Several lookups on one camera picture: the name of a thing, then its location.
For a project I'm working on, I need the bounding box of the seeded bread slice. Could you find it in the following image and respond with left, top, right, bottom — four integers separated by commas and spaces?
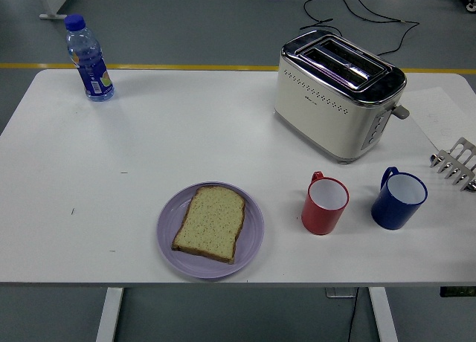
170, 185, 247, 265

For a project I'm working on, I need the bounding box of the cream and chrome toaster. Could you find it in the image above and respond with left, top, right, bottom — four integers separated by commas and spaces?
274, 29, 412, 165

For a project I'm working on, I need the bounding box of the purple round plate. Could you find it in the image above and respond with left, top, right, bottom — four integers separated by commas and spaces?
156, 181, 266, 280

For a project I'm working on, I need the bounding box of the red mug white inside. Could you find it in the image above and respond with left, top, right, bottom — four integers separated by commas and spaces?
301, 170, 351, 236

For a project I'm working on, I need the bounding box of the blue mug white inside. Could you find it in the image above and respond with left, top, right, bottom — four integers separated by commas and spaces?
370, 166, 429, 230

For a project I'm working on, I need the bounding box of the grey box under table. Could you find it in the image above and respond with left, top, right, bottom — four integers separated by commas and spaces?
325, 286, 358, 298

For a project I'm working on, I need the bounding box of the clear water bottle blue label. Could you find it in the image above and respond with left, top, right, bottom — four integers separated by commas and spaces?
64, 13, 115, 103

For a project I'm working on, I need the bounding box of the white table leg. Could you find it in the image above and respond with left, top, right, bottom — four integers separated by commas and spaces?
367, 286, 399, 342
94, 286, 124, 342

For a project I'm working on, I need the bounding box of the silver metal toast rack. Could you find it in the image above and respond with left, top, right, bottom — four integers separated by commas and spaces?
430, 136, 476, 193

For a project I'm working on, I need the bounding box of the white background desk leg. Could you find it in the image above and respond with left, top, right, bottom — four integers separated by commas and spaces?
33, 0, 68, 20

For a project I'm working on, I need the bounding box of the black floor cable with plug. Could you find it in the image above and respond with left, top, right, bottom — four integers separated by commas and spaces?
299, 0, 345, 36

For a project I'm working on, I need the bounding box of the black cable under table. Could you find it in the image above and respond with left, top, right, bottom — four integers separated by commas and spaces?
347, 288, 358, 342

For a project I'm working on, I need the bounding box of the long black floor cable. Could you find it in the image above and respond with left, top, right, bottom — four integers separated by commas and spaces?
329, 0, 422, 57

